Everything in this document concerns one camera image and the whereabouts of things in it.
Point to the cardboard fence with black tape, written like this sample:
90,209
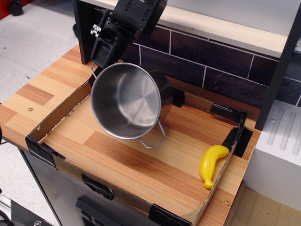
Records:
156,177

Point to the black oven control panel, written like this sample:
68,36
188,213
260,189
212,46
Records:
100,215

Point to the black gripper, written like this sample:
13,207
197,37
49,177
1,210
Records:
116,28

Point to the dark brick backsplash shelf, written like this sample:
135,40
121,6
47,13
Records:
222,60

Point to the yellow toy banana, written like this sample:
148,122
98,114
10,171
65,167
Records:
208,163

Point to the stainless steel pot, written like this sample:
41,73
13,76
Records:
128,101

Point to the black chair caster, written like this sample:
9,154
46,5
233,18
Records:
15,8

